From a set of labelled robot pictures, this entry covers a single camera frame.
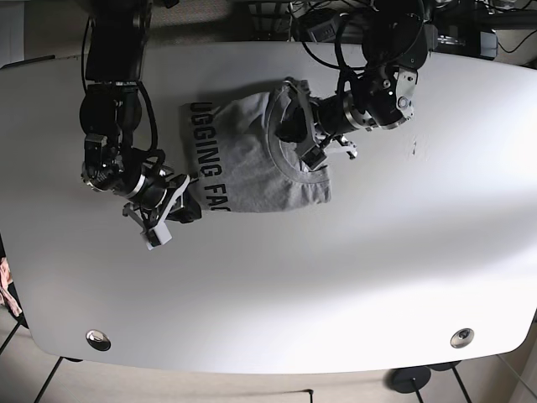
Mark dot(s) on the grey socket box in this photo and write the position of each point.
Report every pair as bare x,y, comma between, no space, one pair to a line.
319,27

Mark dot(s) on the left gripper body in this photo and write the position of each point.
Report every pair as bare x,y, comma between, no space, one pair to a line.
311,121

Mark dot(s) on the left table grommet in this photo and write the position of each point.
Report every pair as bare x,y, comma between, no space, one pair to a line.
98,340

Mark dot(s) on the table grommet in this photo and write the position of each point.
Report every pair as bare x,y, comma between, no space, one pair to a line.
98,340
462,338

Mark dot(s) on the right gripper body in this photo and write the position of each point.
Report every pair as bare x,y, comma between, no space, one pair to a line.
159,199

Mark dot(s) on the light grey T-shirt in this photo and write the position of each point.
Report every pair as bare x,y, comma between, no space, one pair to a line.
238,163

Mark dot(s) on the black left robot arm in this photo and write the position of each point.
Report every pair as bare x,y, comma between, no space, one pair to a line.
377,94

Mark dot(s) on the right table grommet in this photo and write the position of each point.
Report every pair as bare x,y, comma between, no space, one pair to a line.
462,338

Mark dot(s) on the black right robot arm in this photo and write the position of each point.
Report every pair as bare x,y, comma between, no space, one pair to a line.
121,152

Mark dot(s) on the round black stand base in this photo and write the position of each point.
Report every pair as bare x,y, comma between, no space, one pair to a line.
408,380

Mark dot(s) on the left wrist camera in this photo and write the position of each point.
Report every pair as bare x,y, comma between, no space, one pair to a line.
314,158

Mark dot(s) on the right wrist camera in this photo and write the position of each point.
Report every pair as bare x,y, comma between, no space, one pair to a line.
157,236

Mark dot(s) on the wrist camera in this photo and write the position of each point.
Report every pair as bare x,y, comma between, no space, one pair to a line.
314,158
157,236

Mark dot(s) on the grey power adapter box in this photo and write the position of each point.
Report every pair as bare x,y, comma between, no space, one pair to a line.
488,45

